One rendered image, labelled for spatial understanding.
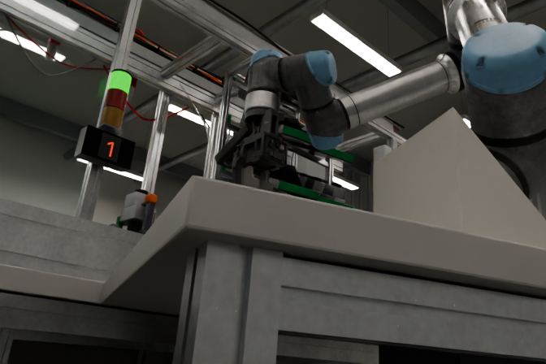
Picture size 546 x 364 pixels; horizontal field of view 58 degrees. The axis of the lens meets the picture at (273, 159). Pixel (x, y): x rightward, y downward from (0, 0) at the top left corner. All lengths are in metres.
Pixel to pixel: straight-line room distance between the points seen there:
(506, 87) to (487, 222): 0.21
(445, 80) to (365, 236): 0.90
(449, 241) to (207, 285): 0.16
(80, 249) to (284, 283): 0.58
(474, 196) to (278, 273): 0.38
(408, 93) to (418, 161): 0.45
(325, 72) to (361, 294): 0.75
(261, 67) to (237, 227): 0.83
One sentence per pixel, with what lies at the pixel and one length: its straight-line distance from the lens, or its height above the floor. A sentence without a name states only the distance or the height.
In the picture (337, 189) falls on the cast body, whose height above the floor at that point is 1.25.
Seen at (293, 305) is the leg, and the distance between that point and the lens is 0.29.
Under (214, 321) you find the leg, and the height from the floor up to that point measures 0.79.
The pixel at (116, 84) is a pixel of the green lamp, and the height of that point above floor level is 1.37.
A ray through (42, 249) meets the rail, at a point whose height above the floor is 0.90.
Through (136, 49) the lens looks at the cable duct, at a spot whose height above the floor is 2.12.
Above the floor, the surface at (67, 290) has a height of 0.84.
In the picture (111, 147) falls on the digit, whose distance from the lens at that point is 1.20.
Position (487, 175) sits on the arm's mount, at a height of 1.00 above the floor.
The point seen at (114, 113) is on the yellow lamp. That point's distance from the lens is 1.23.
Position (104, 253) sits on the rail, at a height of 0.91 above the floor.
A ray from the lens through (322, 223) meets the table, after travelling 0.28.
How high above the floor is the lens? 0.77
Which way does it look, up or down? 23 degrees up
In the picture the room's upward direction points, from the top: 5 degrees clockwise
